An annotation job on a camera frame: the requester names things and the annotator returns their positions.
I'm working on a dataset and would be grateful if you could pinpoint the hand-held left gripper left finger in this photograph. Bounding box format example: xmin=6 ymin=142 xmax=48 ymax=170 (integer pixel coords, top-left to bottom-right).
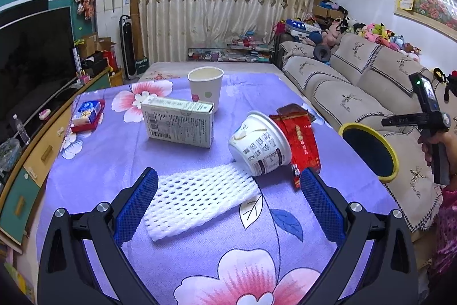
xmin=37 ymin=167 xmax=159 ymax=305

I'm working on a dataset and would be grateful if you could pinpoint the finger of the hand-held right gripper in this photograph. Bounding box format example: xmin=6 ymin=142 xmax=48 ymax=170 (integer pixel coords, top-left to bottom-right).
xmin=381 ymin=114 xmax=429 ymax=127

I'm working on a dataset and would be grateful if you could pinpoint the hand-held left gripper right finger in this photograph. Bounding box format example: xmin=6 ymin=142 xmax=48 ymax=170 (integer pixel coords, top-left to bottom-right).
xmin=300 ymin=167 xmax=419 ymax=305

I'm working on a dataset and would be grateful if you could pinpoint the yellow rimmed dark trash bin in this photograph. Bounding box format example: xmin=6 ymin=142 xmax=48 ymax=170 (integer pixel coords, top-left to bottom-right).
xmin=338 ymin=123 xmax=398 ymax=184

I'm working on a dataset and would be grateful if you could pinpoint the white foam fruit net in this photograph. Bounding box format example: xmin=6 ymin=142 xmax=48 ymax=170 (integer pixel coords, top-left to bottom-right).
xmin=143 ymin=164 xmax=261 ymax=242

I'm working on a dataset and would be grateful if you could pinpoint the white tea box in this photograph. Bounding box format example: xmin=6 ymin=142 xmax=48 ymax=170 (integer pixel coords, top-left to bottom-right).
xmin=140 ymin=97 xmax=216 ymax=148

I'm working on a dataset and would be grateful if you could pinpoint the person's right forearm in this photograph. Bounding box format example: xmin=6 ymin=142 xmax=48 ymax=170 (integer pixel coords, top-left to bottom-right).
xmin=428 ymin=176 xmax=457 ymax=277

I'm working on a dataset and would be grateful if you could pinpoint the person's right hand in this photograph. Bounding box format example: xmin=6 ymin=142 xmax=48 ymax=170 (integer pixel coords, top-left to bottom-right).
xmin=420 ymin=131 xmax=457 ymax=179

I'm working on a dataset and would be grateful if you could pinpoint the black red plush toy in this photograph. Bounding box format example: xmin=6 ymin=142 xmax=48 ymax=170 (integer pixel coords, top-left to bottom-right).
xmin=441 ymin=71 xmax=457 ymax=100

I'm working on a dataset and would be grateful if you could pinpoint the purple floral tablecloth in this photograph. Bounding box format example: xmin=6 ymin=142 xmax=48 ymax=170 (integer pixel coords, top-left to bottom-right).
xmin=36 ymin=71 xmax=411 ymax=305

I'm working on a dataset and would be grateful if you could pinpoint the beige sofa with covers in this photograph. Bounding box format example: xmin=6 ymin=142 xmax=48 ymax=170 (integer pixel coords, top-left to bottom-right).
xmin=275 ymin=31 xmax=457 ymax=241

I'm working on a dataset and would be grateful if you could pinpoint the red snack packet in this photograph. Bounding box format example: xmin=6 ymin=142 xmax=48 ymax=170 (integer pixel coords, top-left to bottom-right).
xmin=269 ymin=112 xmax=322 ymax=189

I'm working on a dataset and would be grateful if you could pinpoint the white plastic yogurt tub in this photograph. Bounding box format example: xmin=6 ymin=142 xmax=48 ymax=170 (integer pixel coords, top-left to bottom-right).
xmin=228 ymin=111 xmax=292 ymax=177

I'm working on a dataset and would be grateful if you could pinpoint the row of plush toys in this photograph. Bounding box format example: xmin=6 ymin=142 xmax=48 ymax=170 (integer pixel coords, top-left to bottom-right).
xmin=321 ymin=17 xmax=422 ymax=57

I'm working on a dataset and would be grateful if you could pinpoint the red tray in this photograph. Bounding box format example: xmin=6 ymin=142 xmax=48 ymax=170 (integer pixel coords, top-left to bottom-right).
xmin=70 ymin=99 xmax=106 ymax=133

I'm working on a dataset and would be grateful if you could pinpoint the dark neck pillow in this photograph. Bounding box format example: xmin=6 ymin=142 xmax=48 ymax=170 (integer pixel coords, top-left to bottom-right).
xmin=314 ymin=44 xmax=332 ymax=63

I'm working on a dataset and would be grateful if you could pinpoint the teal wooden television cabinet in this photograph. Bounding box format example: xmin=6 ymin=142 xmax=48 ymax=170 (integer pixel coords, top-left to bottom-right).
xmin=0 ymin=69 xmax=124 ymax=245

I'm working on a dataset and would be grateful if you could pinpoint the white paper cup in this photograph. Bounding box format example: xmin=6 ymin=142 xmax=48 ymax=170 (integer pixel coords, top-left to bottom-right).
xmin=187 ymin=67 xmax=225 ymax=113

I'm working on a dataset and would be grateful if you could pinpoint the clear water bottle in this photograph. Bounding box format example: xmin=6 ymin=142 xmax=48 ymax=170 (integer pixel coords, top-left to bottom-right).
xmin=12 ymin=114 xmax=31 ymax=145

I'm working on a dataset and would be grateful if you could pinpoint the glass ashtray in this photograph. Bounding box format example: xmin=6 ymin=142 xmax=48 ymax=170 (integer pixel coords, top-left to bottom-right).
xmin=0 ymin=139 xmax=22 ymax=172

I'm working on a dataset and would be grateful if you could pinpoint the green white box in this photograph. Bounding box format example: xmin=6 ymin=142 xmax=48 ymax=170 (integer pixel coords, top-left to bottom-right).
xmin=135 ymin=57 xmax=149 ymax=77

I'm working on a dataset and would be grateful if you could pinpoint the blue star cushion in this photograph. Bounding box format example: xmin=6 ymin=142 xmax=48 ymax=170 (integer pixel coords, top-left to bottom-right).
xmin=286 ymin=18 xmax=322 ymax=34

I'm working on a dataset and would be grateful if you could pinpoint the red box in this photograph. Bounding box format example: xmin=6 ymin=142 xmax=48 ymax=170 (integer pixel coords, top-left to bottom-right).
xmin=102 ymin=49 xmax=118 ymax=73

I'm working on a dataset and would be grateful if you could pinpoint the black tower fan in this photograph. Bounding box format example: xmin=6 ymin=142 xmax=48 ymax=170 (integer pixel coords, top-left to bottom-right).
xmin=119 ymin=15 xmax=138 ymax=80

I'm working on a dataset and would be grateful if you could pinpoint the open cardboard box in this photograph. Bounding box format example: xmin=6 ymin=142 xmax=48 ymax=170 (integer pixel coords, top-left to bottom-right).
xmin=77 ymin=33 xmax=118 ymax=59

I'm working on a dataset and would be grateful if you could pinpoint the black flat television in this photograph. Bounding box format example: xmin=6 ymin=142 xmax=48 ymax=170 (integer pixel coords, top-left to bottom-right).
xmin=0 ymin=7 xmax=77 ymax=139

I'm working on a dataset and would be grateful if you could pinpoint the pile of books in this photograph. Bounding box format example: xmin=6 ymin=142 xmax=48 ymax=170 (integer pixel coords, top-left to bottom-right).
xmin=228 ymin=30 xmax=275 ymax=50

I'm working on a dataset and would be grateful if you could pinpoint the glass low table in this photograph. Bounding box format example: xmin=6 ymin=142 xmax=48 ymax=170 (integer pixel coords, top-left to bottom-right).
xmin=187 ymin=47 xmax=275 ymax=63

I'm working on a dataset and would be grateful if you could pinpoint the brown wooden board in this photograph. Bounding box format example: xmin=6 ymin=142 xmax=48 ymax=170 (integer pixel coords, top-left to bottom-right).
xmin=130 ymin=0 xmax=149 ymax=64

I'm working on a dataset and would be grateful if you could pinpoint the white standing air conditioner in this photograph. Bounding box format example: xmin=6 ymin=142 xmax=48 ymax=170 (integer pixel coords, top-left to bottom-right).
xmin=95 ymin=0 xmax=133 ymax=52

